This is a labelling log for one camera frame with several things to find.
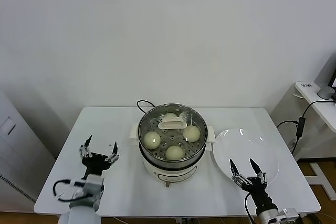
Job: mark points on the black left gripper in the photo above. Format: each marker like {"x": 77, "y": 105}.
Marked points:
{"x": 94, "y": 163}

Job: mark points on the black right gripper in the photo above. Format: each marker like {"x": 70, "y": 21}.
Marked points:
{"x": 258, "y": 191}

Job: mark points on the white steamed baozi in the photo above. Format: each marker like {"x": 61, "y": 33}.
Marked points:
{"x": 174, "y": 152}
{"x": 152, "y": 140}
{"x": 191, "y": 133}
{"x": 169, "y": 116}

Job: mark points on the round glass pot lid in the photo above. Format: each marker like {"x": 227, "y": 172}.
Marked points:
{"x": 172, "y": 124}

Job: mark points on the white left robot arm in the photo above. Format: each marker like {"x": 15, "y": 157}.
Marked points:
{"x": 84, "y": 205}

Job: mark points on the perforated steel steamer basket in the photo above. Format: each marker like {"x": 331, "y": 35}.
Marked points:
{"x": 173, "y": 159}

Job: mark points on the steel steamer pot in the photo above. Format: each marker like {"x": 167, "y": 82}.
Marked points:
{"x": 173, "y": 175}

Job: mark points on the round white plate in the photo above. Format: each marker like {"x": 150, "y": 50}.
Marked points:
{"x": 236, "y": 145}

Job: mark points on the black power adapter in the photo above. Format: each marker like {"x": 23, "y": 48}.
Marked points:
{"x": 301, "y": 127}

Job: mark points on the white floor cabinet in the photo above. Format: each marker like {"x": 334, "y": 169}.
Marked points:
{"x": 15, "y": 155}

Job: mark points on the grey monitor stand base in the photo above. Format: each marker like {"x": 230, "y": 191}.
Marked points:
{"x": 325, "y": 92}

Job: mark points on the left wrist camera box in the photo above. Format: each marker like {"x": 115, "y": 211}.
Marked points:
{"x": 92, "y": 184}

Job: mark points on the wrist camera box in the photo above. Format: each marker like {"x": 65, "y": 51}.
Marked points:
{"x": 288, "y": 214}
{"x": 92, "y": 184}

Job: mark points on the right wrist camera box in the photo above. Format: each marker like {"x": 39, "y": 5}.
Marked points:
{"x": 288, "y": 214}

